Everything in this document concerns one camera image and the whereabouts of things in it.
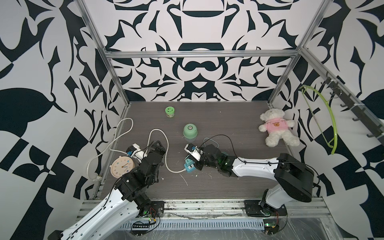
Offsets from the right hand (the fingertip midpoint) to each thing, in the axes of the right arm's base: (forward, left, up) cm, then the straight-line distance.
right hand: (188, 152), depth 82 cm
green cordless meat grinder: (+14, -1, -2) cm, 14 cm away
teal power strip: (-6, -1, -8) cm, 10 cm away
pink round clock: (-4, +38, -7) cm, 39 cm away
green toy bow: (-2, -66, +13) cm, 67 cm away
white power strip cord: (+16, +26, -9) cm, 32 cm away
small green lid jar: (+34, +14, -6) cm, 38 cm away
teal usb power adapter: (-4, 0, -3) cm, 5 cm away
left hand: (0, +15, +10) cm, 18 cm away
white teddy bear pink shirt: (+20, -56, -5) cm, 60 cm away
